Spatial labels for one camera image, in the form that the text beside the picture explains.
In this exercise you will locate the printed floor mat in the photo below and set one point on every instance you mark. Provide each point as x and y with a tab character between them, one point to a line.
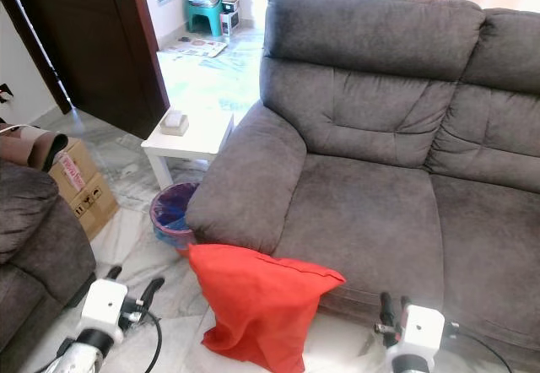
197	47

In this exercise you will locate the beige tissue box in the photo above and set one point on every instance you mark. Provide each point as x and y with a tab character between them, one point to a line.
175	122

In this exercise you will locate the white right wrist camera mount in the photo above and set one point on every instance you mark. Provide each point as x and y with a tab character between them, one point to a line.
422	331

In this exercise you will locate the wall socket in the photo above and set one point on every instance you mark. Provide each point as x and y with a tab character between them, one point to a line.
5	93

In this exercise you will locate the red pillow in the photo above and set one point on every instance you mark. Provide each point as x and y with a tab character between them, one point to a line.
253	305

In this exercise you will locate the dark wooden door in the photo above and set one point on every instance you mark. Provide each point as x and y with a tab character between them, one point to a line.
97	44

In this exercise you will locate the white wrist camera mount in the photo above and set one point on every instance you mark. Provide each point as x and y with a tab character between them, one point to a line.
104	304
422	331

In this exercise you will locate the brown rolled mat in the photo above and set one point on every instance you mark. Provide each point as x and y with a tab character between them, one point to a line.
34	145

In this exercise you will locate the grey fabric sofa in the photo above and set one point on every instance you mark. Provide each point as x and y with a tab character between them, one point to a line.
42	238
363	196

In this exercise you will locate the green plastic stool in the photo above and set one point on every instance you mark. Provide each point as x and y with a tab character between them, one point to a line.
205	18

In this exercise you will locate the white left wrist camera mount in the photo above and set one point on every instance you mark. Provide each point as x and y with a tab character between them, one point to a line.
104	304

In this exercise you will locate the white side table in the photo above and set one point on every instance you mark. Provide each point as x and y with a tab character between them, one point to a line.
202	141

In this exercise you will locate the cardboard box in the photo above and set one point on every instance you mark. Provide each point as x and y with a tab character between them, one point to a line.
89	189

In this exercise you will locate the waste bin with blue bag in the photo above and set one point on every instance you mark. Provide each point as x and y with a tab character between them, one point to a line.
171	217

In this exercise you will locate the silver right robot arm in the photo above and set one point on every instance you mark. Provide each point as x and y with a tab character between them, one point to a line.
409	366

